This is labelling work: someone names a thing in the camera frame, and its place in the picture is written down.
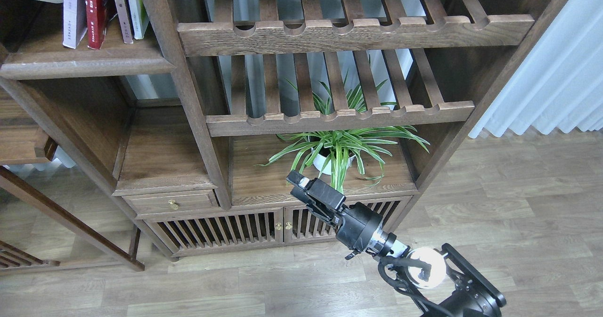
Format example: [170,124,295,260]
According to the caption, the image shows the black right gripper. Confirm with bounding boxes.
[286,170,383,255]

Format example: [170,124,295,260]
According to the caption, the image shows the pale lilac white book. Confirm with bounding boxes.
[63,0,88,49]

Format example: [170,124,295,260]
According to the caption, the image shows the red rescue guide book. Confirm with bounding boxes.
[85,0,116,49]

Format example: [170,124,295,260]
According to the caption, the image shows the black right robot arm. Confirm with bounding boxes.
[287,171,507,317]

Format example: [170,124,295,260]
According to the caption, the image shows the white plant pot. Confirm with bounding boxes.
[312,149,355,178]

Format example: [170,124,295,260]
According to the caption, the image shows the green spider plant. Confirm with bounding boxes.
[256,70,430,200]

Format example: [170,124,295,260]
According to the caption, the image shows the dark wooden bookshelf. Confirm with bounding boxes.
[1,0,569,258]

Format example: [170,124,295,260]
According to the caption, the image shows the brass drawer knob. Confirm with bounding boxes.
[168,200,179,211]

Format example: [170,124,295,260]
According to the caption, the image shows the white green upright book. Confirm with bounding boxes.
[128,0,149,40]

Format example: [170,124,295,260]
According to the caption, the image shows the white pleated curtain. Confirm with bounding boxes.
[469,0,603,138]

